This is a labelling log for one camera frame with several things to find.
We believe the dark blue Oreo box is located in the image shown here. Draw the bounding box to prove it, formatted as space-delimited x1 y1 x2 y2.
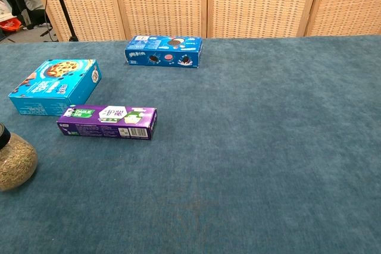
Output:
124 35 204 69

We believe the purple Darlie toothpaste box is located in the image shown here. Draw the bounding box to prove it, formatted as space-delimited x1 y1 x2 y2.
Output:
56 104 158 141

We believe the orange bag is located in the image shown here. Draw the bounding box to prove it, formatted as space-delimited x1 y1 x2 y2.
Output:
0 18 24 33

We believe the round dark coaster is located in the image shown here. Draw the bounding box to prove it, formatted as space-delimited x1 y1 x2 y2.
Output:
0 123 39 193

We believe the wicker folding screen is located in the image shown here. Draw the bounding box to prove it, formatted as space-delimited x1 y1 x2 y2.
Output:
27 0 381 42

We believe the black tripod stand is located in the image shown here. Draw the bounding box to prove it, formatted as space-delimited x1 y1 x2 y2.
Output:
47 0 79 42

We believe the blue table mat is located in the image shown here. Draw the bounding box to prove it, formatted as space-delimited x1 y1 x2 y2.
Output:
0 35 381 254

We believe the light blue cookie box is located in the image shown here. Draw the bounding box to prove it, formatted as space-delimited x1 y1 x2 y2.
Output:
8 58 102 117

